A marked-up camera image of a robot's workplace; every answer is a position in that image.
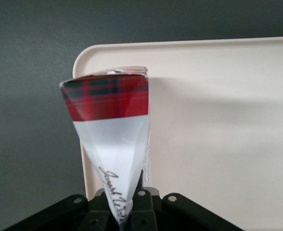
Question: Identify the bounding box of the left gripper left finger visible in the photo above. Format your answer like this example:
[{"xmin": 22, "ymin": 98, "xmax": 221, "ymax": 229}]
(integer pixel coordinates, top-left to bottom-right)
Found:
[{"xmin": 87, "ymin": 188, "xmax": 119, "ymax": 231}]

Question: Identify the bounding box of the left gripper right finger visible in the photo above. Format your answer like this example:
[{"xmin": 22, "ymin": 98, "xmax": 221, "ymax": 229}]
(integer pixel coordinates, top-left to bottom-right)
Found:
[{"xmin": 128, "ymin": 188, "xmax": 162, "ymax": 231}]

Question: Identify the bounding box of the red tartan cookie box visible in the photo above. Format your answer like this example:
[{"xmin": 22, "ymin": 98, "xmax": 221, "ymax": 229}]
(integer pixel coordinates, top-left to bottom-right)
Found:
[{"xmin": 58, "ymin": 65, "xmax": 152, "ymax": 227}]

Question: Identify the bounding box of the beige plastic tray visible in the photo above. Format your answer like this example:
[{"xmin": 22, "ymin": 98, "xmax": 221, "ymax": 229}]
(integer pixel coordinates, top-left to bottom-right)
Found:
[{"xmin": 72, "ymin": 36, "xmax": 283, "ymax": 231}]

